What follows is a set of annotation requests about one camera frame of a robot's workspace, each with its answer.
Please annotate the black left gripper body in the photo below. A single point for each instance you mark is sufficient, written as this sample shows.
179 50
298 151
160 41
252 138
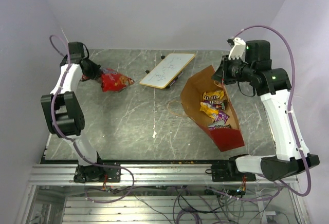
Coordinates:
93 70

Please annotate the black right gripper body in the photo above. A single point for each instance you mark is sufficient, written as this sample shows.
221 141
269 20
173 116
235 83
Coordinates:
232 70

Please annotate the red cookie snack bag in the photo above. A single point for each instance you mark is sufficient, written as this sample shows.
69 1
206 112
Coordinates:
112 80

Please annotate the red brown paper bag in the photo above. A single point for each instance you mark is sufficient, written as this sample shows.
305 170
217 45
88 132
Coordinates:
191 96

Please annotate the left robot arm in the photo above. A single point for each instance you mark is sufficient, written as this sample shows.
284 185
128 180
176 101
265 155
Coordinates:
63 113

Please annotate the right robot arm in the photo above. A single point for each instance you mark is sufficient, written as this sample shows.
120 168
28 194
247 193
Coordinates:
250 62

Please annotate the yellow m&m's candy packet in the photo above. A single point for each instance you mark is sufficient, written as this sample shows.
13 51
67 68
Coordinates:
215 95

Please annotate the brown m&m's candy packet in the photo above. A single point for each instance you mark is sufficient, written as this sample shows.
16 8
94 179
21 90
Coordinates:
216 104

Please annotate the purple candy packet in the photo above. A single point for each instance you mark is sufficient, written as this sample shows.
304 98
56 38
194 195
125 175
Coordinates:
222 116

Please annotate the purple m&m's packet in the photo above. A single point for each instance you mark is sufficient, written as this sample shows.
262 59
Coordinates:
218 125

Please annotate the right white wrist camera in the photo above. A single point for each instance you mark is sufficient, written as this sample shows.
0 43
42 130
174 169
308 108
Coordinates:
238 46

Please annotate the small whiteboard with yellow frame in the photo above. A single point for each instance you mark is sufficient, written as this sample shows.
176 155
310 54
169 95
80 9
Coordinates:
167 70

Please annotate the aluminium mounting rail frame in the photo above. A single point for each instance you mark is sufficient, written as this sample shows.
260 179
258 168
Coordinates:
166 192

